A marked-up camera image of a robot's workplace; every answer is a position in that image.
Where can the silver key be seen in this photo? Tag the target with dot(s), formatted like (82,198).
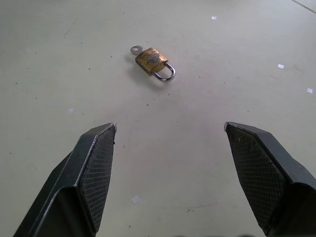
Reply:
(134,49)

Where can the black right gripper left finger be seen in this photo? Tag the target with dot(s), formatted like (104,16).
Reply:
(74,187)

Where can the brass padlock with steel shackle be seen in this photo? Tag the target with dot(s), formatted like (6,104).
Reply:
(152,62)

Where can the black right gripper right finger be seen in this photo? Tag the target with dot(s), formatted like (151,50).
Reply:
(269,182)

